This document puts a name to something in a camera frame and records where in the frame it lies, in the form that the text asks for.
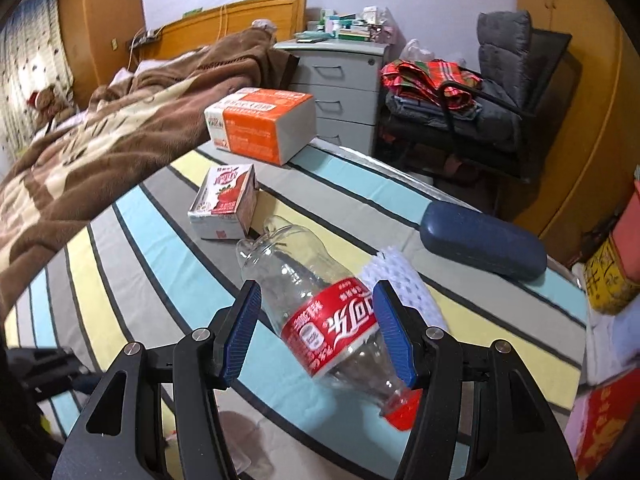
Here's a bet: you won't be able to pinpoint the clear cola plastic bottle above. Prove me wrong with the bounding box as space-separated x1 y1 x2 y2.
236 214 420 431

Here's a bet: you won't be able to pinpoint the red gift box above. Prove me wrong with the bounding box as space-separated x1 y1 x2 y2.
575 367 639 479

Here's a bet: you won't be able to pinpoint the grey storage box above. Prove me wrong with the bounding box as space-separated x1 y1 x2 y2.
572 261 640 387

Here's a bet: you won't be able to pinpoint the striped bed sheet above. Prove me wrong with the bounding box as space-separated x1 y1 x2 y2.
4 145 587 479

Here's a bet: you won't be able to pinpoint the yellow printed box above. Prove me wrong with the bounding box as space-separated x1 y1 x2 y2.
585 236 639 315

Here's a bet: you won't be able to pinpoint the dark blue glasses case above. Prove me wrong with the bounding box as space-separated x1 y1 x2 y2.
420 202 547 282

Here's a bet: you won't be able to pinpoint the pink plastic bin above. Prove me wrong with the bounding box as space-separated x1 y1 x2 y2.
613 180 640 282

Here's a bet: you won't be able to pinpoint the strawberry milk carton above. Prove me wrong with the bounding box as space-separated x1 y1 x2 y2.
188 164 257 240

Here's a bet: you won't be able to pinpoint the wooden wardrobe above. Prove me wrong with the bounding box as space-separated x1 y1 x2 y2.
515 0 639 266

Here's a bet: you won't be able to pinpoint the brown blanket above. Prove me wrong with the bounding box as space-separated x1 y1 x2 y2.
1 27 297 314

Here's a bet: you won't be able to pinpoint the orange white tissue box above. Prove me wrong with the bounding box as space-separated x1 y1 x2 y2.
204 88 317 166

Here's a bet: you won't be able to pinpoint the red plaid bag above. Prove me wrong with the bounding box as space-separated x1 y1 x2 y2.
381 60 483 105

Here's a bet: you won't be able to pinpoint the black office chair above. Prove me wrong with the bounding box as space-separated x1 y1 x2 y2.
383 10 580 182

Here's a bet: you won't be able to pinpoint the grey drawer cabinet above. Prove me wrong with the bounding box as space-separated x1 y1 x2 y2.
276 39 388 155

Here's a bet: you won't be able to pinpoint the items on cabinet top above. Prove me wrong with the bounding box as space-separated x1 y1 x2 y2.
294 6 397 46

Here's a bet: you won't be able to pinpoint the wooden headboard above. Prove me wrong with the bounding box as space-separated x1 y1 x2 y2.
134 0 307 61

